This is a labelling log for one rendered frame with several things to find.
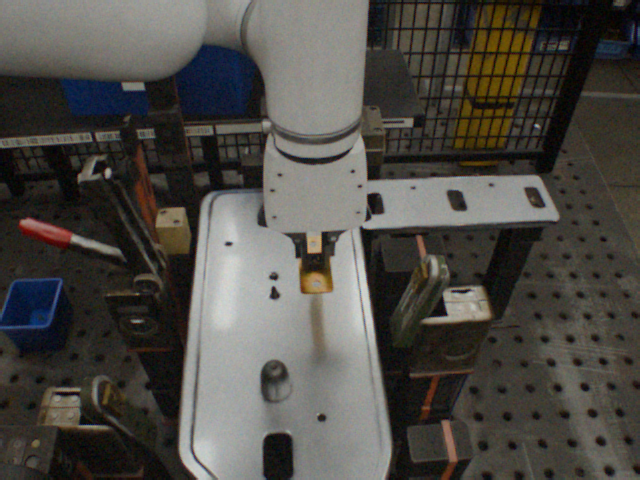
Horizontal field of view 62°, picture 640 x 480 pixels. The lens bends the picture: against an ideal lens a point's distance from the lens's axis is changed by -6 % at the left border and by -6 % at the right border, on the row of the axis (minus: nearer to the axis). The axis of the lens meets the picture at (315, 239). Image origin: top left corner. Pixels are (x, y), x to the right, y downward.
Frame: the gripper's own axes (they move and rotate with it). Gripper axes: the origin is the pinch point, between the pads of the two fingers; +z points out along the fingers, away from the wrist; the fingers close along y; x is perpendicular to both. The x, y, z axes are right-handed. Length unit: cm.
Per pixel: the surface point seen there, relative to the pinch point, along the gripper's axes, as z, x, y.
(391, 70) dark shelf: 5.5, 46.0, 17.1
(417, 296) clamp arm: 1.3, -6.8, 10.5
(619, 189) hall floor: 108, 120, 141
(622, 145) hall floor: 108, 150, 157
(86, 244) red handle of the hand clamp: -2.5, -0.1, -25.0
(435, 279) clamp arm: -2.4, -7.4, 11.8
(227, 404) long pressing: 8.5, -14.3, -10.4
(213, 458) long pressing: 8.5, -20.3, -11.7
